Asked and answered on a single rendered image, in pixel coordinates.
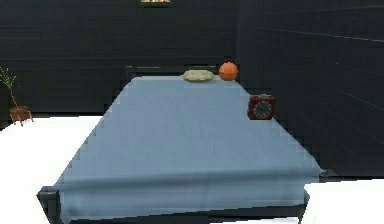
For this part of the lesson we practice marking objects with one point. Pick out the pale green pillow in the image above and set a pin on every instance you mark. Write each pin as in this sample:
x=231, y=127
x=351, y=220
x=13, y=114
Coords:
x=198, y=76

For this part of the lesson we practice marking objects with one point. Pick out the orange ball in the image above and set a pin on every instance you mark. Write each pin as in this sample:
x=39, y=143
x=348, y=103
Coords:
x=228, y=71

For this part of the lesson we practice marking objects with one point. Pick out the red-brown alarm clock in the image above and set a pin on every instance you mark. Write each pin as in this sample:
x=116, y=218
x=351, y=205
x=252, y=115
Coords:
x=261, y=107

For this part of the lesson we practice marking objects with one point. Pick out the house plant in brown pot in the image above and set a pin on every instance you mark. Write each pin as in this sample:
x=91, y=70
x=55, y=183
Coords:
x=18, y=111

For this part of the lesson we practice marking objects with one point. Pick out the blue bed with dark frame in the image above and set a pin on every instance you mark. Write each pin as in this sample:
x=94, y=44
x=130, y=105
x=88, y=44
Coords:
x=186, y=140

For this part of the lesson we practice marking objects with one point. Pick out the framed wall picture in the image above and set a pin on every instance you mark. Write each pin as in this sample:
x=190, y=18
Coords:
x=155, y=1

